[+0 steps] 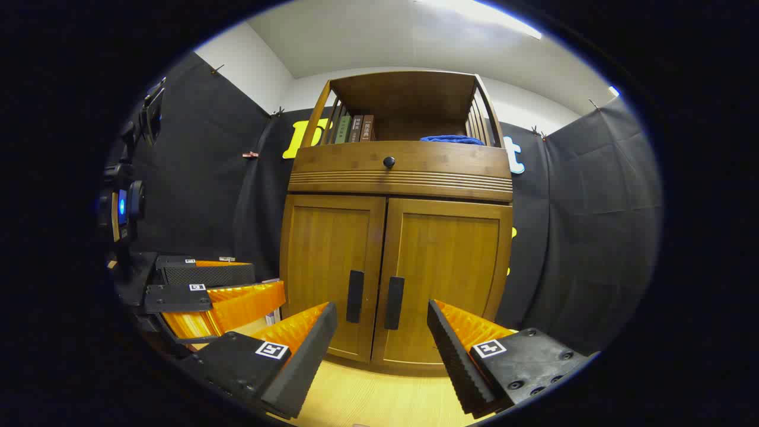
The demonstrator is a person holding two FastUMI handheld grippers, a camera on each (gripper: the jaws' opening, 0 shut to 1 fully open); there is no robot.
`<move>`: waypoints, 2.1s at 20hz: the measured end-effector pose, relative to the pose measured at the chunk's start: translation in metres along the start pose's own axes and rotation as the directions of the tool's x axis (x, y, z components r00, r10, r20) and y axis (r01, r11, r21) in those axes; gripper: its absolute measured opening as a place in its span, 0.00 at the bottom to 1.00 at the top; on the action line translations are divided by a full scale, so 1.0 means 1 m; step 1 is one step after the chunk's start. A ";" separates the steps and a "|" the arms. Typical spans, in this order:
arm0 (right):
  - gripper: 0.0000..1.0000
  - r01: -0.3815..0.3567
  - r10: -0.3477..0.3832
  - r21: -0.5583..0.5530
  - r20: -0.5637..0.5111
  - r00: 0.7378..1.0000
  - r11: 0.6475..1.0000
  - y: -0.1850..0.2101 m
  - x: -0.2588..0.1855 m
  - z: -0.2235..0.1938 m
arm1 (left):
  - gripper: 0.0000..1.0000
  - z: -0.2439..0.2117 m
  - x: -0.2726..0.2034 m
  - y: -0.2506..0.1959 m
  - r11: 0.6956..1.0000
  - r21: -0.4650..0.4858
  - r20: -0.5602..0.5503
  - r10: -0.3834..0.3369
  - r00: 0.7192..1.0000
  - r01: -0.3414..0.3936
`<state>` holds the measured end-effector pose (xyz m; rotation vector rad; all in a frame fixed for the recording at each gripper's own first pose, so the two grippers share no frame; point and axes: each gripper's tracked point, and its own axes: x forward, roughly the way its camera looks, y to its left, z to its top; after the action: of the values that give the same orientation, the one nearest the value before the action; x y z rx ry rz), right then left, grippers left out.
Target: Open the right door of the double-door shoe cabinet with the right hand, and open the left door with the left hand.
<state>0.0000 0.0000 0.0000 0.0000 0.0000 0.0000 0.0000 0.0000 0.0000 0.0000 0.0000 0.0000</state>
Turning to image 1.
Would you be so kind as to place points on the wooden cabinet door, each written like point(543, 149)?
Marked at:
point(450, 261)
point(323, 261)

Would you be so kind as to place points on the wooden drawer with black knob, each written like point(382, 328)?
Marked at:
point(445, 163)

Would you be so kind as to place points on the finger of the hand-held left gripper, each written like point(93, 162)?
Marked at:
point(207, 276)
point(178, 298)

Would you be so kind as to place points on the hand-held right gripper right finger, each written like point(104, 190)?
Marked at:
point(453, 362)

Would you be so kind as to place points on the green book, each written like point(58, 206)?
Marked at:
point(343, 129)

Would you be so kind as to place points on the wooden double-door shoe cabinet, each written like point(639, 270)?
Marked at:
point(403, 98)

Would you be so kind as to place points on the blue cloth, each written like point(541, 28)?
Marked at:
point(452, 140)

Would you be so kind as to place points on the dark brown book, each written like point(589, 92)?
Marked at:
point(356, 128)

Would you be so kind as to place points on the small metal clip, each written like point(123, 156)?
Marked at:
point(217, 69)
point(537, 131)
point(593, 104)
point(277, 111)

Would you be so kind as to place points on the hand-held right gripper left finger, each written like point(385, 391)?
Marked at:
point(308, 362)

